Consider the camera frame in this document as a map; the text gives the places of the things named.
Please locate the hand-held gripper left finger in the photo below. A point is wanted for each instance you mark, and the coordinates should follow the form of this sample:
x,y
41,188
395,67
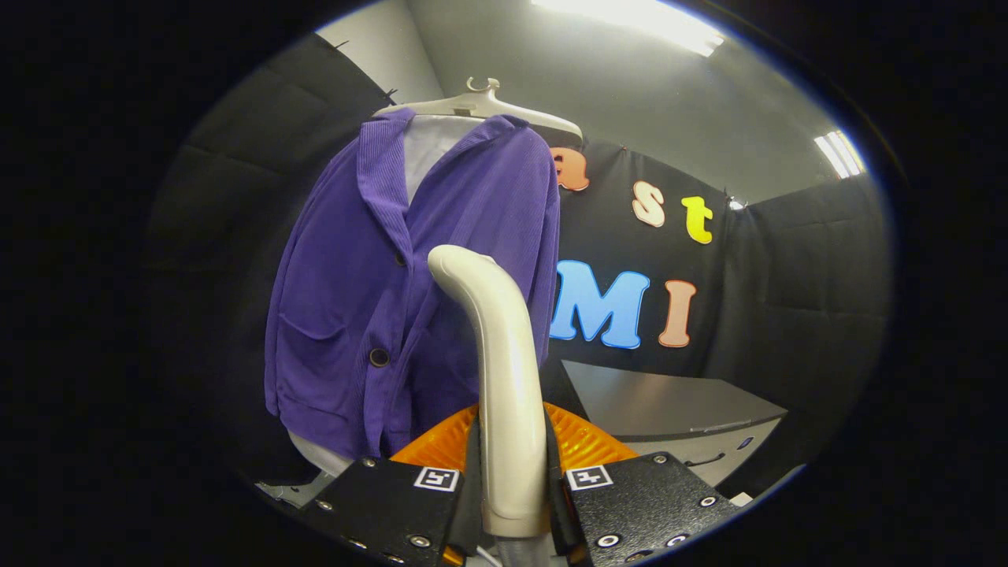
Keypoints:
x,y
394,504

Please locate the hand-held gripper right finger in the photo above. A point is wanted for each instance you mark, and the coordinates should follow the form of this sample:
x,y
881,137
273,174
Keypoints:
x,y
638,504

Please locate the white garment steamer head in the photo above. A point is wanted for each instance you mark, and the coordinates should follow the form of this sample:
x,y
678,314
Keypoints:
x,y
504,354

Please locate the white plastic clothes hanger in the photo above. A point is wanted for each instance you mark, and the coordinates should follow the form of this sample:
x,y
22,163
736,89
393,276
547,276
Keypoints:
x,y
480,106

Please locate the small white box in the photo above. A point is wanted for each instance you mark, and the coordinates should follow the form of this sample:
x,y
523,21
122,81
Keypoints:
x,y
740,499

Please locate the grey cabinet with dark top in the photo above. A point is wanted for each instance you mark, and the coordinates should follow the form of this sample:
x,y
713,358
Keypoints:
x,y
654,402

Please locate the white ironing pad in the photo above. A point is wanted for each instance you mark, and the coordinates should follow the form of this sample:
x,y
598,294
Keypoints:
x,y
429,153

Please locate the large ceiling light panel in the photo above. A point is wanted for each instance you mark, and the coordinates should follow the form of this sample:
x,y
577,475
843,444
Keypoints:
x,y
630,20

